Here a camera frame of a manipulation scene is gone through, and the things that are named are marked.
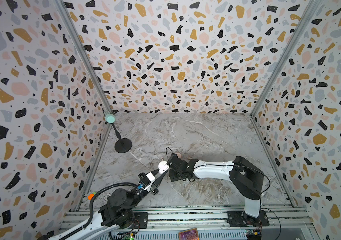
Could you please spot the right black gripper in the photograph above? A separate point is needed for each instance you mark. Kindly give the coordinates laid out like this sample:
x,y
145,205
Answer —
x,y
174,167

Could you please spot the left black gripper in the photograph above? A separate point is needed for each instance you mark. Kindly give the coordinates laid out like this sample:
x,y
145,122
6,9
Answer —
x,y
154,191

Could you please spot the white earbud charging case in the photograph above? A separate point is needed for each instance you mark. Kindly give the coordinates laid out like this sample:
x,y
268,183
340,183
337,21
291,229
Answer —
x,y
162,165

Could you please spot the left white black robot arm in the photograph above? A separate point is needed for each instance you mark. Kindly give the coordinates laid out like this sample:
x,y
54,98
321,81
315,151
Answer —
x,y
118,210

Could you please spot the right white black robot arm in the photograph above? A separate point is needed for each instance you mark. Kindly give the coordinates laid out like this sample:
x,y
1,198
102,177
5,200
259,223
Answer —
x,y
245,176

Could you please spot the microphone stand with green ball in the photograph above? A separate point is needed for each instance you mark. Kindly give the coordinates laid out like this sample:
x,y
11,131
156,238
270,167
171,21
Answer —
x,y
123,145

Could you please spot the pink circuit board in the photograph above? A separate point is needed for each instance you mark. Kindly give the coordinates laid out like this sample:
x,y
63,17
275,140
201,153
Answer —
x,y
191,234

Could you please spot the small electronics board with leds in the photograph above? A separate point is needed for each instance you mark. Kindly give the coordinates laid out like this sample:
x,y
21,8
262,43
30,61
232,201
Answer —
x,y
128,236

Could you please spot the orange green connector block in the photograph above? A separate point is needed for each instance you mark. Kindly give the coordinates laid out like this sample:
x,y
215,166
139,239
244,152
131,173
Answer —
x,y
91,196

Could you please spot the right small electronics board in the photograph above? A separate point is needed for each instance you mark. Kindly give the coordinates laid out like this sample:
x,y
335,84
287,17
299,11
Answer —
x,y
254,234

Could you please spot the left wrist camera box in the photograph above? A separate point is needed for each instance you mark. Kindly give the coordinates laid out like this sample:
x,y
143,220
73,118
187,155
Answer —
x,y
145,182

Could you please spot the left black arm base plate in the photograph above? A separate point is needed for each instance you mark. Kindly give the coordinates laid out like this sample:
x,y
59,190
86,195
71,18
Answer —
x,y
139,220

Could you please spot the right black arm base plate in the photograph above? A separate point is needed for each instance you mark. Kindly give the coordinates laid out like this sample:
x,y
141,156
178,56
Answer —
x,y
240,219

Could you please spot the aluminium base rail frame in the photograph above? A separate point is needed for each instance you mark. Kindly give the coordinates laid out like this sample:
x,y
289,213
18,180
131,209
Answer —
x,y
286,223

